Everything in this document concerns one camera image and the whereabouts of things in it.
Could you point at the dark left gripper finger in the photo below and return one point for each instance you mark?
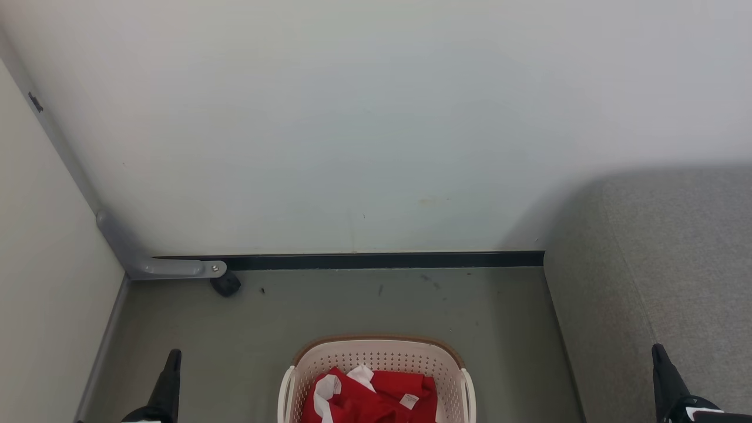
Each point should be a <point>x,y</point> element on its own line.
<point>168,382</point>

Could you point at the small black wall clip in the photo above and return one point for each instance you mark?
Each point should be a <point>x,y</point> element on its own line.
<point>36,102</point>

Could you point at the grey partition frame post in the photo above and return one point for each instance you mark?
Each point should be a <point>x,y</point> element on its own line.
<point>59,147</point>

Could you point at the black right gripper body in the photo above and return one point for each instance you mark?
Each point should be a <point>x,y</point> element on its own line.
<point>734,418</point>

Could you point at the white perforated basket brown rim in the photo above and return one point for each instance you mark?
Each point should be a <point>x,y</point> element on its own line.
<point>382,355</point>

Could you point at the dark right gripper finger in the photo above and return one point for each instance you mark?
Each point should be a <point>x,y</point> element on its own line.
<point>667,382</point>

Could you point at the grey fabric sofa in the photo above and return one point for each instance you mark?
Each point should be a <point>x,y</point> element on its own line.
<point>675,264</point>

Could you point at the black caster wheel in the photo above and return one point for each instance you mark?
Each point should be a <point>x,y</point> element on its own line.
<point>226,285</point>

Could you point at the red and white garment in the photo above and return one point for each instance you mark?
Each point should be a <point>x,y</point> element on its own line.
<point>364,405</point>

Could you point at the black baseboard strip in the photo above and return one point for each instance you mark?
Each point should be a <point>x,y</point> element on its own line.
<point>382,260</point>

